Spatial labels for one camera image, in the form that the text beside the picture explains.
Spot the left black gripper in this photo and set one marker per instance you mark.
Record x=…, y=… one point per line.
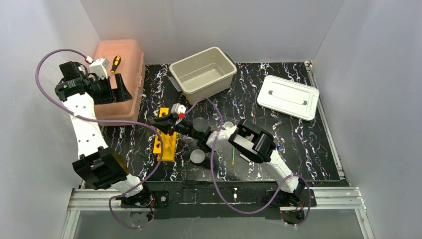
x=112, y=90

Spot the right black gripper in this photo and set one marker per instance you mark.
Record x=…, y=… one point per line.
x=172, y=120

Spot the yellow test tube rack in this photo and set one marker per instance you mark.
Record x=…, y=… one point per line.
x=165, y=152

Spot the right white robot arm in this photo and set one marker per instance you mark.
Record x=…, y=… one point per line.
x=252, y=142

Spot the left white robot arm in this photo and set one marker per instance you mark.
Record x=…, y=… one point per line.
x=97, y=164

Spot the pink plastic storage box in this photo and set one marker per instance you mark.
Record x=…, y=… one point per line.
x=132, y=70

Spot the right yellow black screwdriver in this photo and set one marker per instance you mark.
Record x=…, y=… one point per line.
x=115, y=63

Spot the small glass beaker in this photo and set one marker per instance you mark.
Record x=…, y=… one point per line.
x=191, y=142

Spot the white ceramic evaporating dish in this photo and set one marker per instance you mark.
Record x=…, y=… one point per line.
x=197, y=156

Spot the small white crucible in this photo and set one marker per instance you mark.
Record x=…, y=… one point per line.
x=228, y=125

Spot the beige plastic bin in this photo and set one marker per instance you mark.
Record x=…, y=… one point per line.
x=203, y=74

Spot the white clay triangle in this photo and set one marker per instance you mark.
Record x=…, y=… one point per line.
x=245, y=158

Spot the white bin lid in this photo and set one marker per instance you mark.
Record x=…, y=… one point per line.
x=288, y=97

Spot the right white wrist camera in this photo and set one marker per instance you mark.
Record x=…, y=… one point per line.
x=179, y=111

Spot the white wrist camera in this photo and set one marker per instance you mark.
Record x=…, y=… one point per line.
x=179, y=111
x=99, y=67

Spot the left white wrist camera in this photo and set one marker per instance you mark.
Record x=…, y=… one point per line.
x=99, y=67

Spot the aluminium frame rail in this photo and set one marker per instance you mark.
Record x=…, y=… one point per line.
x=196, y=191

